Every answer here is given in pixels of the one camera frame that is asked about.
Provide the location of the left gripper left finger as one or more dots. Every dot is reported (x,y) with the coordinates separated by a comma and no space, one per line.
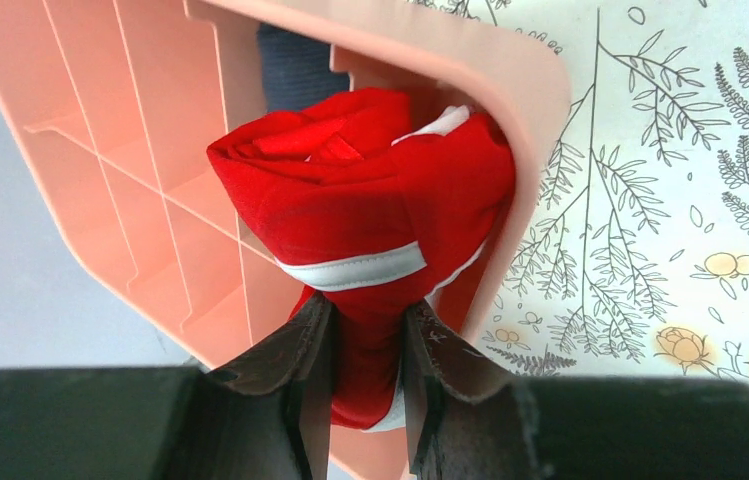
(263,415)

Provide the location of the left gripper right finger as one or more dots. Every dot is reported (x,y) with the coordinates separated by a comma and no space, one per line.
(469,418)

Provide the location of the red underwear white trim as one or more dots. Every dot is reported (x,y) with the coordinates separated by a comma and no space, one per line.
(358,204)

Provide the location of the pink divided organizer tray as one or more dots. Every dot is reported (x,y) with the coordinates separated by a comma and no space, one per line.
(114,104)

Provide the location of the dark rolled underwear in tray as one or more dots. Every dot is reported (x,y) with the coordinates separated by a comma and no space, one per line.
(296,71)

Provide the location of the floral patterned table mat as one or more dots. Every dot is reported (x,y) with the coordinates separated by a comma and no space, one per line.
(636,260)

